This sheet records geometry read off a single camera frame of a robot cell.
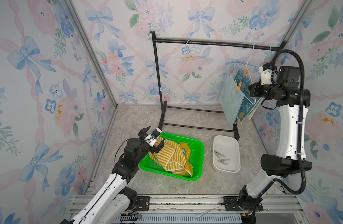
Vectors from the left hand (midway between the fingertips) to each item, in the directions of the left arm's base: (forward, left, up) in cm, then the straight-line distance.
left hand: (156, 131), depth 74 cm
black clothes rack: (+33, 0, -15) cm, 36 cm away
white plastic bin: (-1, -44, -25) cm, 51 cm away
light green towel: (+25, -46, 0) cm, 52 cm away
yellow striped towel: (-6, -9, -18) cm, 21 cm away
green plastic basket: (-1, -23, -18) cm, 29 cm away
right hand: (+16, -49, +18) cm, 54 cm away
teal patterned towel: (+30, -52, +10) cm, 61 cm away
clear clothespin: (-1, -38, -24) cm, 45 cm away
